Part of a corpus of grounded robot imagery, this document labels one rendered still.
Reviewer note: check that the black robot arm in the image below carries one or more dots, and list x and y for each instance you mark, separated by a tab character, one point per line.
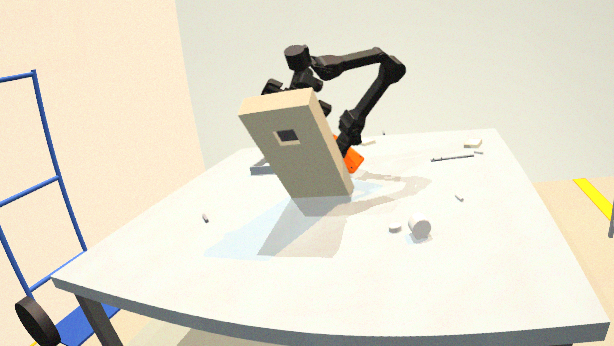
327	67

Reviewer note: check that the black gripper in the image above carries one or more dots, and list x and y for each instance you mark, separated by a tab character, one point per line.
273	86

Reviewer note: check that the white round disc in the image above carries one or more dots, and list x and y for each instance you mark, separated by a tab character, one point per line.
395	227

